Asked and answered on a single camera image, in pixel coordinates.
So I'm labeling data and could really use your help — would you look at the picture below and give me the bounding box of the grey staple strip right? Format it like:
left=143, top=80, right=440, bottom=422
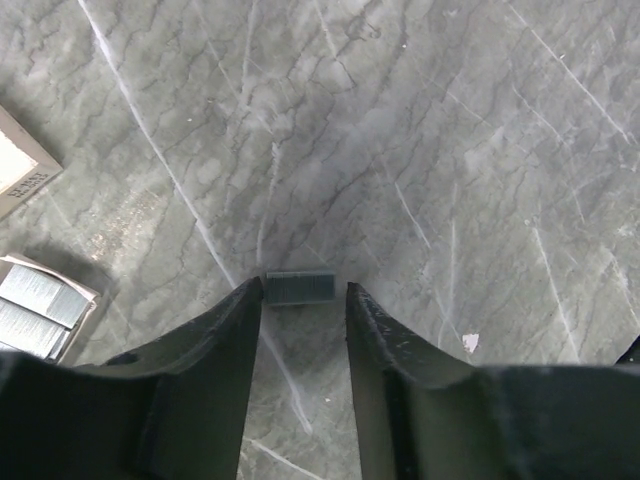
left=1, top=299, right=69, bottom=361

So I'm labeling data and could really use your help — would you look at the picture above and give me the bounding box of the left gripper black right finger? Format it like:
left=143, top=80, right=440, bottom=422
left=346, top=283, right=639, bottom=479

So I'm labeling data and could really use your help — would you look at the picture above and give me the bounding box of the white staple box tray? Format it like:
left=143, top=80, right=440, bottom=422
left=1, top=254, right=103, bottom=366

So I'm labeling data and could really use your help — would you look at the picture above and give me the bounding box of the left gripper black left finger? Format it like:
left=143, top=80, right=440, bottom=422
left=1, top=277, right=263, bottom=479

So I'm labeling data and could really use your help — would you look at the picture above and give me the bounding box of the white staple box sleeve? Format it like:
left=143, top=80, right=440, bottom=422
left=0, top=108, right=63, bottom=218

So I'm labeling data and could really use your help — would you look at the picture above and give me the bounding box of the dark grey staple strip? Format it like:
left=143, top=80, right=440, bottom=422
left=265, top=271, right=336, bottom=306

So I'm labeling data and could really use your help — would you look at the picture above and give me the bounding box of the grey staple strip middle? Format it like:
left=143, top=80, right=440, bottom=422
left=1, top=265, right=89, bottom=329

